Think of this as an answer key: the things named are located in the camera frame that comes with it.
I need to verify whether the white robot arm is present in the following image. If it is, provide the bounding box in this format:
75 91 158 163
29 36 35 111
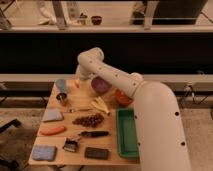
76 47 191 171

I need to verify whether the blue plastic cup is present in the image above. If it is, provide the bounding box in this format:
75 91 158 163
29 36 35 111
55 79 67 93

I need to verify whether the small metal cup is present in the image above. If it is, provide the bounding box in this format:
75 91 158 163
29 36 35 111
56 93 68 106

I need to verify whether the purple bowl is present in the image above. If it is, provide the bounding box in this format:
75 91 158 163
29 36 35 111
91 77 111 94

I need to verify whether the bunch of yellow bananas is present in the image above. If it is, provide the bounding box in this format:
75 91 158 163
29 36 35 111
91 96 110 115

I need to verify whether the metal spoon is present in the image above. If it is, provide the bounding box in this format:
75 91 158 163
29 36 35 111
65 109 92 113

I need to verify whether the bunch of dark grapes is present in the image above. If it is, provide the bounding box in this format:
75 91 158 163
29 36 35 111
72 113 104 128

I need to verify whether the grey blue cloth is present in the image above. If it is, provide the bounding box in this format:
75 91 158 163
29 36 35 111
42 109 63 122

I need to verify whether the dark red background bowl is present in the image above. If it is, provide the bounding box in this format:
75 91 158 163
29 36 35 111
91 16 102 25

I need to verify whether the orange carrot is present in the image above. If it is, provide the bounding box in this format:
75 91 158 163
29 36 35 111
40 126 66 136

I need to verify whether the black metal binder clip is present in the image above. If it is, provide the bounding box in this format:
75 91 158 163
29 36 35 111
63 138 79 152

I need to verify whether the green plastic tray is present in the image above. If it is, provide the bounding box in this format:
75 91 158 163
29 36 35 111
116 108 139 158

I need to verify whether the blue sponge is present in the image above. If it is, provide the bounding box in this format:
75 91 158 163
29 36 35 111
32 145 57 161

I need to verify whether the black handled knife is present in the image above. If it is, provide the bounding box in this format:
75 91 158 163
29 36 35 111
79 131 109 138

